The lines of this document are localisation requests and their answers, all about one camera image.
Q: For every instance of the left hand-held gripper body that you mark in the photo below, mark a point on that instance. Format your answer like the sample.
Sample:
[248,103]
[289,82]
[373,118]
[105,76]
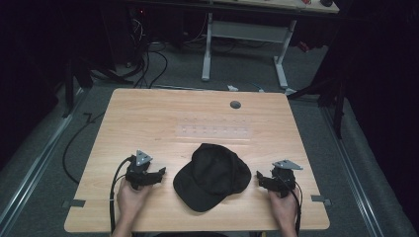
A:
[139,173]

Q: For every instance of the person's left hand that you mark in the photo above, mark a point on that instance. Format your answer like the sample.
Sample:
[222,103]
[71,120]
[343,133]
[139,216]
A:
[130,200]

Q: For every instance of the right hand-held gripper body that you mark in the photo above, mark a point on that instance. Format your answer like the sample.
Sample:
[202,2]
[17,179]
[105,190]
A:
[284,179]

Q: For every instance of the person's right hand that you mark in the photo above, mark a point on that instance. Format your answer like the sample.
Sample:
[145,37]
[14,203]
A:
[284,210]

